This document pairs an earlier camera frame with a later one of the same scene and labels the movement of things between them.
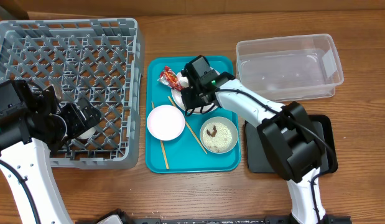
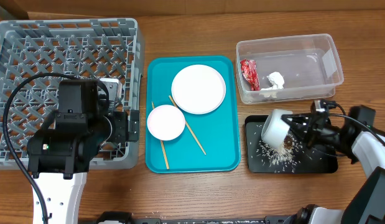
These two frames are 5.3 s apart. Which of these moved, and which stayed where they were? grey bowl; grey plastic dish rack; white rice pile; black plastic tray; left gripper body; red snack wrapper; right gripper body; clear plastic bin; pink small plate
Moved: white rice pile; right gripper body; left gripper body; red snack wrapper; grey bowl
Stayed: black plastic tray; grey plastic dish rack; clear plastic bin; pink small plate
